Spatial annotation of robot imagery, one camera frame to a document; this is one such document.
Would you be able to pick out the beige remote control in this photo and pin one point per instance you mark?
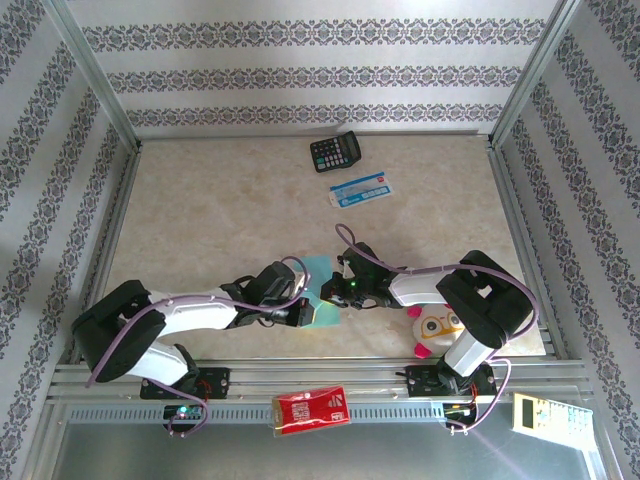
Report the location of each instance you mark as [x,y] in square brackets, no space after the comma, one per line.
[530,415]

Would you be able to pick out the grey metal sheet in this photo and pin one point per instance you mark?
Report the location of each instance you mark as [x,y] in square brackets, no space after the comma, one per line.
[200,455]

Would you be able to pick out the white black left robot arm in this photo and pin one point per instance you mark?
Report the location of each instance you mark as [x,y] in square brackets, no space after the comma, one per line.
[195,315]

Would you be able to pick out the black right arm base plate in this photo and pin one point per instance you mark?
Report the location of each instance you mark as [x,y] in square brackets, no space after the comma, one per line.
[419,384]

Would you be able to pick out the black desk calculator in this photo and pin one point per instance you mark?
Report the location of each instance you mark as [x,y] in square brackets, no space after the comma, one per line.
[332,152]

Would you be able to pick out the blue white flat packet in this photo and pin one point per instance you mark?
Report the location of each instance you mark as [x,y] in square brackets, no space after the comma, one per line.
[362,190]

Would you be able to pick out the red printed packet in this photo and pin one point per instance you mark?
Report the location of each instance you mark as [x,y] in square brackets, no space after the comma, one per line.
[310,410]

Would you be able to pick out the aluminium frame post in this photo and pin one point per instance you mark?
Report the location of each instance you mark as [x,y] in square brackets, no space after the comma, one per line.
[536,75]
[96,75]

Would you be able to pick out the aluminium mounting rail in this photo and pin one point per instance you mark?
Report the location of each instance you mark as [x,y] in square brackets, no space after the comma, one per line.
[300,372]

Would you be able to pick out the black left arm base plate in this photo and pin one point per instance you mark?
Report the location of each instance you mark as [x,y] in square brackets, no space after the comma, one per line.
[215,382]

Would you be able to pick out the aluminium side rail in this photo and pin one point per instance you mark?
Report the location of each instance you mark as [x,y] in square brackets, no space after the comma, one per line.
[514,200]
[121,200]

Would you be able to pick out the aluminium back rail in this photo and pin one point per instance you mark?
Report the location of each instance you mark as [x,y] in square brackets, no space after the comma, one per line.
[225,136]

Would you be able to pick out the white pink plush toy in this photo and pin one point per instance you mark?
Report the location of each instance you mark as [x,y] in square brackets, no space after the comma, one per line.
[435,330]

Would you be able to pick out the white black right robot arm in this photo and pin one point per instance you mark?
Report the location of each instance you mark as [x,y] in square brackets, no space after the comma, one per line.
[480,305]

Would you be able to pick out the light blue cloth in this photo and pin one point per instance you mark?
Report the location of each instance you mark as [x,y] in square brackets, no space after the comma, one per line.
[327,317]

